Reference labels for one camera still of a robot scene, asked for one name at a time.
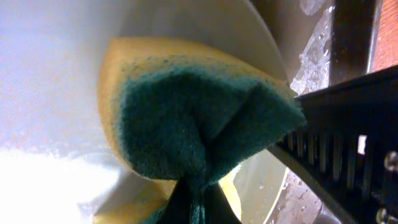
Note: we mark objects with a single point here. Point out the green yellow sponge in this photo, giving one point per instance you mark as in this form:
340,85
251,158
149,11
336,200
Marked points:
174,109

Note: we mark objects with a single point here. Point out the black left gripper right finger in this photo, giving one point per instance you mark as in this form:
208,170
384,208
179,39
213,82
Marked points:
347,150

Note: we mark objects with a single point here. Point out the pale green plate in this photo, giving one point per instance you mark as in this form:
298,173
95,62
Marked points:
56,164

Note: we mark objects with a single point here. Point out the large brown serving tray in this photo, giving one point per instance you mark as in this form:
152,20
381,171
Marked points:
303,31

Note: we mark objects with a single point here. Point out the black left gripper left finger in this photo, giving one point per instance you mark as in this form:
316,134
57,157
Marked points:
209,206

